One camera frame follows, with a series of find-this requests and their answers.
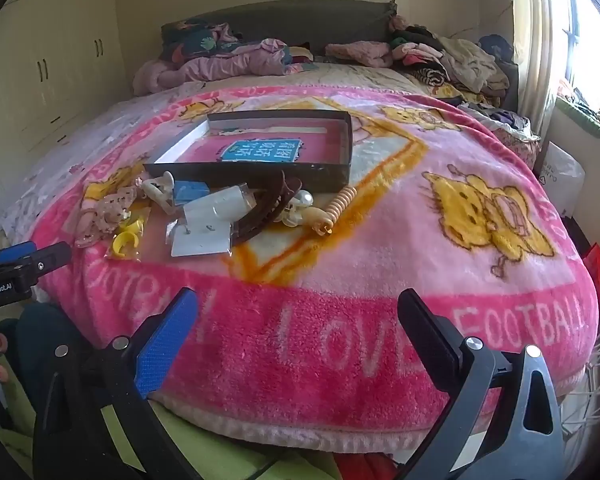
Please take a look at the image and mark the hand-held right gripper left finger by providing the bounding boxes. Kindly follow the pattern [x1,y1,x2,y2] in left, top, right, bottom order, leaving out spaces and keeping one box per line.
[32,287,201,480]

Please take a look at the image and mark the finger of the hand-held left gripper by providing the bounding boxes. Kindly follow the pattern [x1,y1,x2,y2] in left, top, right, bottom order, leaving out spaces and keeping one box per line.
[7,242,73,282]
[0,241,37,267]

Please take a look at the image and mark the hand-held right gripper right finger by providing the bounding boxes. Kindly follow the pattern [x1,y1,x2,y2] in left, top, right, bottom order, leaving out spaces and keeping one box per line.
[395,287,566,480]

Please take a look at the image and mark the pink sequin hair bow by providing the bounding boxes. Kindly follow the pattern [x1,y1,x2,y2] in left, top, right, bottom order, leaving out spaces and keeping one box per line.
[74,184,137,249]

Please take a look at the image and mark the yellow ring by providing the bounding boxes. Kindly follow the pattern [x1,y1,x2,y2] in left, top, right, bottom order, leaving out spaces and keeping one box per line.
[111,214,145,260]

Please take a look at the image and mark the white earring card packet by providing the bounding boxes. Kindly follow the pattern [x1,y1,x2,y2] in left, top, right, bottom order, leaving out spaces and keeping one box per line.
[166,220,233,259]

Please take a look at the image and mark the white hair claw clip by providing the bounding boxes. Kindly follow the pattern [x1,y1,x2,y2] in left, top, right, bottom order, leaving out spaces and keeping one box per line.
[139,171,177,213]

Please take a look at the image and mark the white roll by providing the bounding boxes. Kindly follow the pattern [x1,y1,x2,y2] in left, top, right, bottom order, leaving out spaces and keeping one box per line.
[182,185,258,223]

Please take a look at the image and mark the dark brown hair comb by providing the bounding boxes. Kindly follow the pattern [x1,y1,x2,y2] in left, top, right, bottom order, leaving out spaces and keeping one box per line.
[230,170,303,247]

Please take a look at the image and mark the pearl flower hair clip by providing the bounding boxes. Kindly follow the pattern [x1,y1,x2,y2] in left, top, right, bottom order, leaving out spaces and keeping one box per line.
[280,189,315,227]

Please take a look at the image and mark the dark shallow cardboard box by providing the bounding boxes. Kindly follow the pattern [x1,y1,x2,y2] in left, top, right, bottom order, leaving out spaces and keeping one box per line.
[143,110,354,194]

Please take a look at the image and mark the person's left hand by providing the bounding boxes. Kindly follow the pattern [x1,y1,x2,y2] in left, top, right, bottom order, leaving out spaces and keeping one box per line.
[0,332,12,382]

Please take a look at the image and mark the pink printed blanket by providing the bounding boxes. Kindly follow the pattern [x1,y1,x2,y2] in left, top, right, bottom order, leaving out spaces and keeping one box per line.
[27,85,600,453]

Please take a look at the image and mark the green cloth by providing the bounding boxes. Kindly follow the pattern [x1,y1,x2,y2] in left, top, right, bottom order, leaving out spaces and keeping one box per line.
[0,350,341,480]

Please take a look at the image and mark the red cloth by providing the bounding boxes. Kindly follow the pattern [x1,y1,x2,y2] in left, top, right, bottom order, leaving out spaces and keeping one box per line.
[332,452,398,480]

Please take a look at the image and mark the small blue box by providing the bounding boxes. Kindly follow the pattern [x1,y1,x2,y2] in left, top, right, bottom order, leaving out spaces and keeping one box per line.
[172,182,210,207]

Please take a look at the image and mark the white wardrobe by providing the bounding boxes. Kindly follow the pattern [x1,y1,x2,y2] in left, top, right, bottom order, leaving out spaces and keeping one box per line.
[0,0,127,196]

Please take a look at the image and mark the white plastic bag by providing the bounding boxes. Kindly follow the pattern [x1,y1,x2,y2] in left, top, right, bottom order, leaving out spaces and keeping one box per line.
[534,140,586,217]

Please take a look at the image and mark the pink crumpled quilt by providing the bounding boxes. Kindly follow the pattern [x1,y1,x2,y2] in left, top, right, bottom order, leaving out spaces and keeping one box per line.
[132,37,293,95]

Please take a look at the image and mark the dark floral quilt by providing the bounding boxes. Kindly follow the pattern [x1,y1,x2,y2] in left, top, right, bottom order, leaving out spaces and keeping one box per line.
[161,19,243,63]

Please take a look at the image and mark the pile of mixed clothes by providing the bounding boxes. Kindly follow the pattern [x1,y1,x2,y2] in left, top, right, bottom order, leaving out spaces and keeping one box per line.
[389,14,518,108]

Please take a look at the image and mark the pink knitted garment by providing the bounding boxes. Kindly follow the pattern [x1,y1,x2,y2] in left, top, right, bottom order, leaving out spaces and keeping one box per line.
[325,41,395,69]

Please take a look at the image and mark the pale curtain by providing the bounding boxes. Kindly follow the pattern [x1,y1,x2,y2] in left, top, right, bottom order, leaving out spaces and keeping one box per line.
[507,0,568,141]

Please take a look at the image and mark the grey bed headboard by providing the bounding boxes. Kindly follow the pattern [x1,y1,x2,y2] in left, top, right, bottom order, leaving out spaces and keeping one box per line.
[161,0,398,58]

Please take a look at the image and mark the window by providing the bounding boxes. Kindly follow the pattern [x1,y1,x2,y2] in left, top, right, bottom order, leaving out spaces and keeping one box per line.
[557,0,600,111]

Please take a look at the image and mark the beige spiral hair tie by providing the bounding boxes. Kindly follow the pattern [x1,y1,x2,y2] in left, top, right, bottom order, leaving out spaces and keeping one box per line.
[307,185,357,237]

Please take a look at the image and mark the white wire rack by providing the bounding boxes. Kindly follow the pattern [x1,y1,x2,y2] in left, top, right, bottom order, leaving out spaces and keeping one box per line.
[560,305,600,461]

